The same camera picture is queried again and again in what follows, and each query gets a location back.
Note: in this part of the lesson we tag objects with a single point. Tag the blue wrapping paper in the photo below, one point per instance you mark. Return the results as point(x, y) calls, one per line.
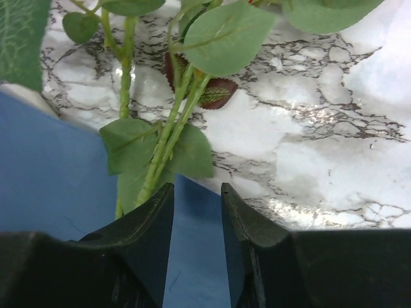
point(54, 179)

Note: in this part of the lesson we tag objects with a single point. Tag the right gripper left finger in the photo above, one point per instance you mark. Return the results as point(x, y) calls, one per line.
point(123, 264)

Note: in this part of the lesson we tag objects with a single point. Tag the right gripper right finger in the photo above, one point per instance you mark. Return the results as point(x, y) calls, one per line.
point(271, 266)

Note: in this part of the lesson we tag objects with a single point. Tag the pink flower bouquet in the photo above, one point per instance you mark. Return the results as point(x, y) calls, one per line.
point(23, 26)

